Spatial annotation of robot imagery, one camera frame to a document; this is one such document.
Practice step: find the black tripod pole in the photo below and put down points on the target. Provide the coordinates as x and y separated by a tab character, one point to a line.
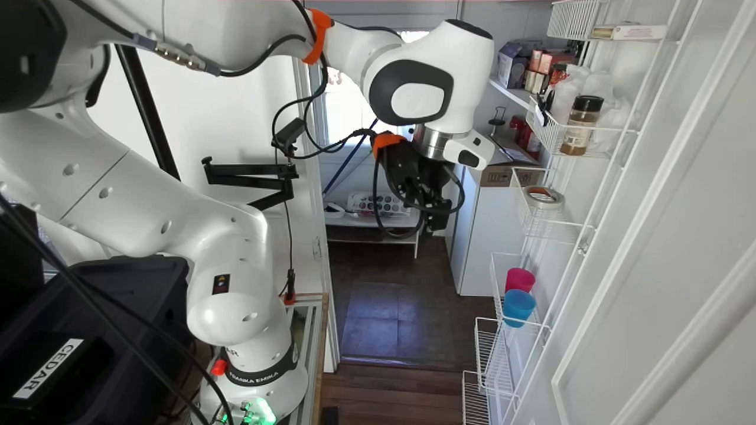
148	109

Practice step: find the blue plastic cup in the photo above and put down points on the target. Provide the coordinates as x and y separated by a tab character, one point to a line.
519	308

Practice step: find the tape roll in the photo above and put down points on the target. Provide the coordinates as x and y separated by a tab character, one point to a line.
543	196

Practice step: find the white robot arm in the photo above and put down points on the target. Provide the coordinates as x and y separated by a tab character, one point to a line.
58	160

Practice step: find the white wire door rack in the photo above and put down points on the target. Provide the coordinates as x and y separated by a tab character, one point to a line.
607	47

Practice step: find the white cabinet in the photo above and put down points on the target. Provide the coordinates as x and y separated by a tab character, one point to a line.
486	225

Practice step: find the black storage case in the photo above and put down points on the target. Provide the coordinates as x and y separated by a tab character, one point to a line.
60	363

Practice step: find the pink plastic cup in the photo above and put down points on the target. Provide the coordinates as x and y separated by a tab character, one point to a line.
521	279

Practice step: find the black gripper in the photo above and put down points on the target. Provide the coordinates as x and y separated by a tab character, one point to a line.
415	178

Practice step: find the brown lidded spice jar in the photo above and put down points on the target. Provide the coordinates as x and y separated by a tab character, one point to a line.
579	122

